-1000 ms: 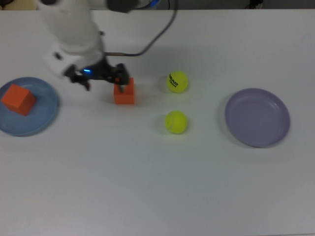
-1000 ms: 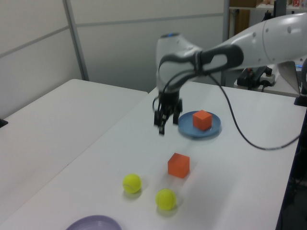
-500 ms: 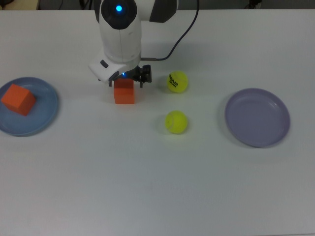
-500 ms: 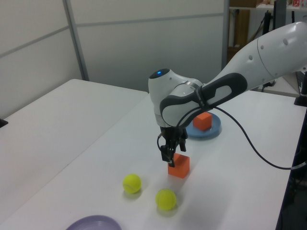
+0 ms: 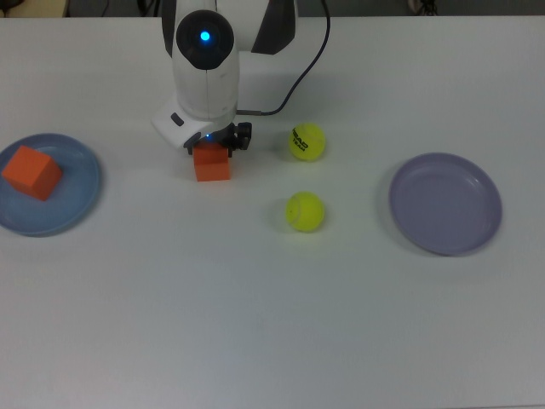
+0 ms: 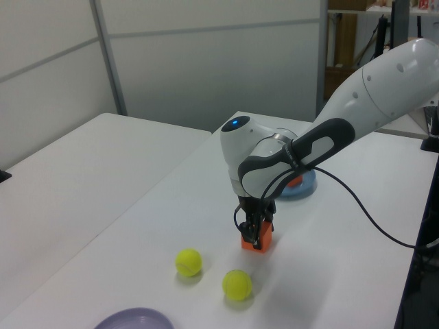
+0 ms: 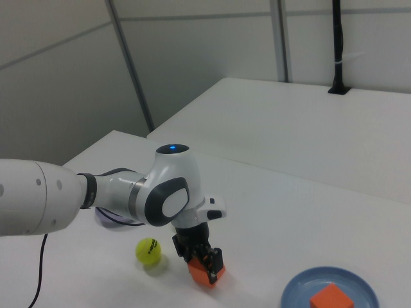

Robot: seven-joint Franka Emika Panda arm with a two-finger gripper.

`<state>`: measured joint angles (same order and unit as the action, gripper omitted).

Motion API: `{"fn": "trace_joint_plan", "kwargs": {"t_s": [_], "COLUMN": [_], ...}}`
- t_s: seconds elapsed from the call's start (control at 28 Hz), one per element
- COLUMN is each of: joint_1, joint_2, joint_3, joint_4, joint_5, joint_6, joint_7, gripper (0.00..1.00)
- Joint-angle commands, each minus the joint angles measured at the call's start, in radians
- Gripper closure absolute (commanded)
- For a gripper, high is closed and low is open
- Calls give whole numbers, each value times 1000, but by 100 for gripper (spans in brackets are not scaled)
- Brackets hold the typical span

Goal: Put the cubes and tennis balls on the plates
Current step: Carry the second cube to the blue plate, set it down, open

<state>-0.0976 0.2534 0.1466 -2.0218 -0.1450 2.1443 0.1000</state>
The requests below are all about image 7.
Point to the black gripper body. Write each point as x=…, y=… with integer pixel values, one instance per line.
x=192, y=235

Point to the blue plastic plate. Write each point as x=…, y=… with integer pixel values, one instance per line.
x=295, y=295

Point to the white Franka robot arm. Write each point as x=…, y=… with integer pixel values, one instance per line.
x=29, y=199

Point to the black pole with clamp base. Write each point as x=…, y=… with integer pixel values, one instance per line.
x=337, y=38

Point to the grey partition post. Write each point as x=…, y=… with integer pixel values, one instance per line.
x=284, y=41
x=130, y=64

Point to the yellow tennis ball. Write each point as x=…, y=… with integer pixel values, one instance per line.
x=147, y=251

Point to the purple plastic plate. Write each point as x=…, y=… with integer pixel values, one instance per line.
x=106, y=221

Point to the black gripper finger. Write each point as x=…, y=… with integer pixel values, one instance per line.
x=214, y=260
x=180, y=248

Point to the orange foam cube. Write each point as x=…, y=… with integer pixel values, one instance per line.
x=198, y=274
x=330, y=298

